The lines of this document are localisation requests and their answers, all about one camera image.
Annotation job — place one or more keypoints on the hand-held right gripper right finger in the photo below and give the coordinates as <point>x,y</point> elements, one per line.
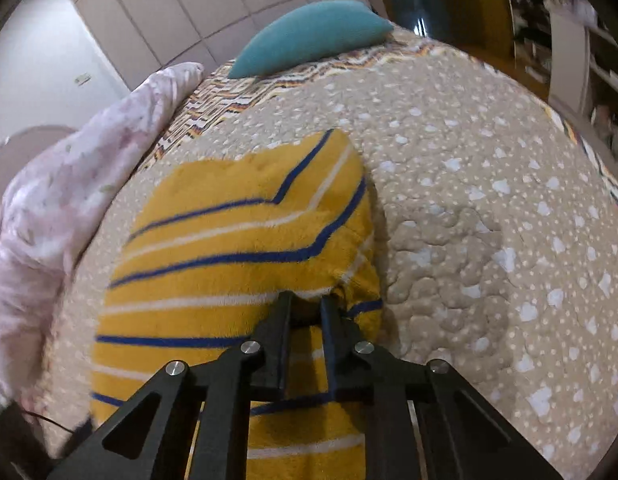
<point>335,345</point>

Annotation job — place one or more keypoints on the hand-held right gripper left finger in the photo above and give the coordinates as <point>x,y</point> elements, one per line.
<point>280,345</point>

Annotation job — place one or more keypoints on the yellow striped sweater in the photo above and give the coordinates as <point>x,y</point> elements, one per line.
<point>229,270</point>

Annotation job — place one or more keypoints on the beige patterned bedspread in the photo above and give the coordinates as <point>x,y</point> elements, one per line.
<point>464,185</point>

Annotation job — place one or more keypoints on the pink floral blanket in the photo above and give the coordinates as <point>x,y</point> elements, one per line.
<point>59,200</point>

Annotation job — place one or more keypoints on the teal pillow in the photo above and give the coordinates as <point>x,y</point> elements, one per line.
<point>309,32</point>

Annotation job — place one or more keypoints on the wooden door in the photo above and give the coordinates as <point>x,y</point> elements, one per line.
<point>471,5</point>

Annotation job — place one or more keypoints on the cluttered shelf unit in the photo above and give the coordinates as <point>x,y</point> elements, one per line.
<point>579,45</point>

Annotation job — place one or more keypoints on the wall switch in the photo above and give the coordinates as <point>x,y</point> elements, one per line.
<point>82,79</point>

